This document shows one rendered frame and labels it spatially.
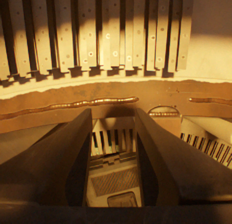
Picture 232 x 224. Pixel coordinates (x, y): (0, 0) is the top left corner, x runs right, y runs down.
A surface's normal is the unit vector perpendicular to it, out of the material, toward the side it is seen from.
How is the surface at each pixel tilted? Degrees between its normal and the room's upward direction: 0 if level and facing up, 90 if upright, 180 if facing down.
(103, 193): 0
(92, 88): 0
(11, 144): 90
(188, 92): 0
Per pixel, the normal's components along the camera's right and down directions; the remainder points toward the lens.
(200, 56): 0.00, 0.14
